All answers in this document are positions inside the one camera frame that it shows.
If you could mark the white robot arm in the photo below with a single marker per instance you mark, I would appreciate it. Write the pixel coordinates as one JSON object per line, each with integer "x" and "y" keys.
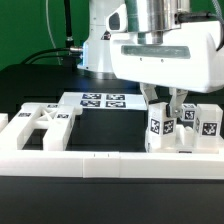
{"x": 96, "y": 58}

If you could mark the white chair seat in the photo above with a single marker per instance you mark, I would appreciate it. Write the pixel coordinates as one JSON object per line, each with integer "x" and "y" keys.
{"x": 182, "y": 140}

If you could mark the white chair back frame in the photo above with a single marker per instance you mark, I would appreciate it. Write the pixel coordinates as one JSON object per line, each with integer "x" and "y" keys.
{"x": 56, "y": 119}

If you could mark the white sheet with tags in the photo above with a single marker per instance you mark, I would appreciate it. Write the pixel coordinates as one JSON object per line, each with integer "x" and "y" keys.
{"x": 109, "y": 101}

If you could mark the white block at left edge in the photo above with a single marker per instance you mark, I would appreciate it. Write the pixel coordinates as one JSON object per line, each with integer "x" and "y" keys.
{"x": 3, "y": 120}

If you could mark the black cable thick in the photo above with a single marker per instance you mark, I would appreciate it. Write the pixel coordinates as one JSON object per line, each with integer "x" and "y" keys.
{"x": 60, "y": 53}

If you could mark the white U-shaped obstacle fence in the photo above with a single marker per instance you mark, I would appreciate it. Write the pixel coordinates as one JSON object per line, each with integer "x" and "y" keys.
{"x": 15, "y": 162}

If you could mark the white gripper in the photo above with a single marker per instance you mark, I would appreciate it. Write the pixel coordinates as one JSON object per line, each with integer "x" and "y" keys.
{"x": 165, "y": 44}

